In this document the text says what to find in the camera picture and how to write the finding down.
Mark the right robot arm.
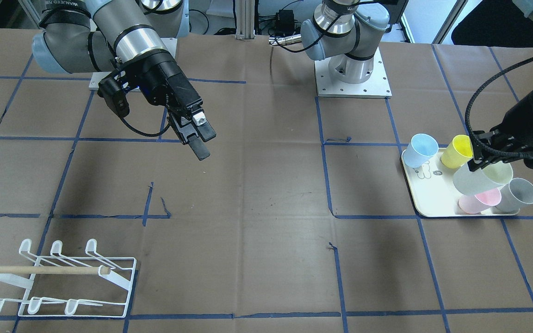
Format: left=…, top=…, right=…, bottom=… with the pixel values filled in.
left=32, top=0, right=216, bottom=160

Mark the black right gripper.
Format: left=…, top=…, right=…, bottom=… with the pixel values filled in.
left=120, top=50, right=216, bottom=161

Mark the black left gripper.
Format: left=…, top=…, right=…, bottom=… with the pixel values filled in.
left=468, top=91, right=533, bottom=172

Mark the grey plastic cup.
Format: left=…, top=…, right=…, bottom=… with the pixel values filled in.
left=496, top=178, right=533, bottom=213

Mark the yellow plastic cup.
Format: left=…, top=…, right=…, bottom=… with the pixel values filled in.
left=440, top=135, right=473, bottom=169

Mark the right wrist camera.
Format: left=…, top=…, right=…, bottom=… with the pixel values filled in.
left=97, top=76, right=130, bottom=118

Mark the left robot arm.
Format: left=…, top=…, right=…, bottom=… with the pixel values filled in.
left=300, top=0, right=533, bottom=171

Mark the pink plastic cup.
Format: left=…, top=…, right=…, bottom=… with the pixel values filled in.
left=458, top=188, right=502, bottom=214

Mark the cream serving tray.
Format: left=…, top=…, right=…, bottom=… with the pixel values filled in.
left=401, top=148, right=520, bottom=218

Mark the white wire cup rack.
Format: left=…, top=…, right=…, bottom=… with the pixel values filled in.
left=0, top=239, right=138, bottom=319

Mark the white plastic cup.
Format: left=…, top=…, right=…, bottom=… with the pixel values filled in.
left=452, top=162, right=514, bottom=196

